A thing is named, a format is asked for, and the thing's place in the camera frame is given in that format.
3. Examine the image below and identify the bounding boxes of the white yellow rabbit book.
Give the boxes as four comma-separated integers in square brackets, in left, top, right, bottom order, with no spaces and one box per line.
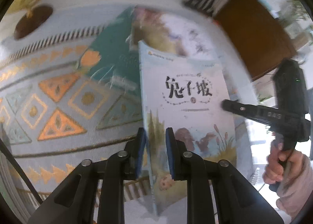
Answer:
[139,41,237,214]

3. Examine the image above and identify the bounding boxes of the black fan stand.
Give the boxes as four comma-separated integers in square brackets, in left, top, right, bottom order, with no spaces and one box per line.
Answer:
[182,0,216,17]

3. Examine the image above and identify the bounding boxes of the black cable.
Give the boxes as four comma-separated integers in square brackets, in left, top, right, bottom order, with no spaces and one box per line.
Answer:
[0,138,44,205]

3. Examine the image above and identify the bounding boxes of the right hand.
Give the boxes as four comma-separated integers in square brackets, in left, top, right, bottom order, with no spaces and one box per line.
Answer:
[263,140,305,185]

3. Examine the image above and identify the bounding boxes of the yellow globe on stand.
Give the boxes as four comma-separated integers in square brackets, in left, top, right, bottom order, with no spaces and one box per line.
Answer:
[6,0,54,40]

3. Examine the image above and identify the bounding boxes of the teal girl cover book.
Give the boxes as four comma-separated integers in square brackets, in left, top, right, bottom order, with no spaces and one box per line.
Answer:
[77,7,217,96]

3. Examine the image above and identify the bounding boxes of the brown wooden chair seat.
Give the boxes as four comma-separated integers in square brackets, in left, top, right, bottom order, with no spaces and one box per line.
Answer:
[214,0,297,81]

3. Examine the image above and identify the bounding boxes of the patterned blue orange mat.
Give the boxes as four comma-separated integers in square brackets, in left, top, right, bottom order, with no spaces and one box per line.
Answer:
[1,5,143,207]

